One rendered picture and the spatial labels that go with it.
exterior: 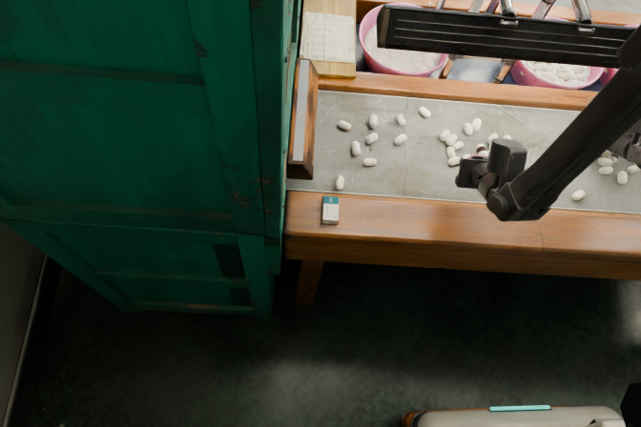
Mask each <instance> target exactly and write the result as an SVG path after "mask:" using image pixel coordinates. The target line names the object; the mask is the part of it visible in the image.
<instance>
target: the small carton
mask: <svg viewBox="0 0 641 427"><path fill-rule="evenodd" d="M338 222H339V197H338V196H329V195H324V196H323V200H322V222H321V223H325V224H338Z"/></svg>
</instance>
